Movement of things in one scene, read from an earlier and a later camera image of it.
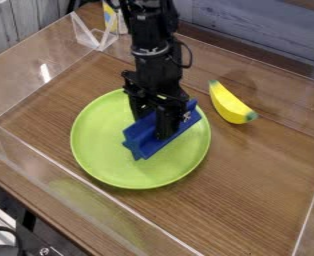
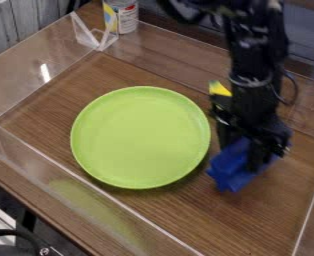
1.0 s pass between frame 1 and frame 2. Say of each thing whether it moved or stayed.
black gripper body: moved
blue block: moved
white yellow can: stayed
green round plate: stayed
